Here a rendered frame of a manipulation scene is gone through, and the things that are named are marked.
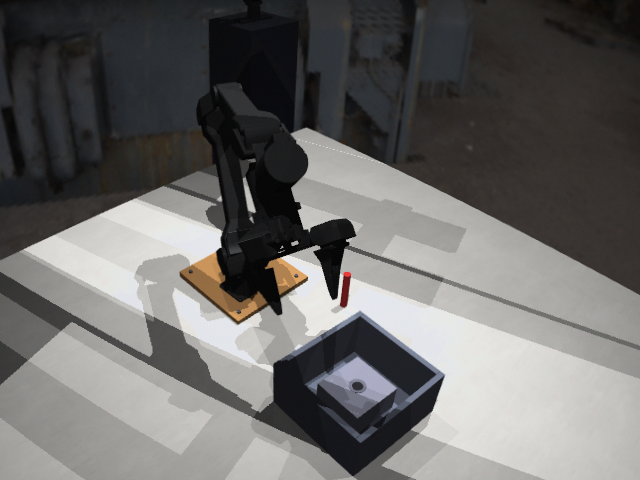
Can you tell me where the dark red peg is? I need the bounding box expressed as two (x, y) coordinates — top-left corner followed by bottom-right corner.
(340, 272), (351, 308)

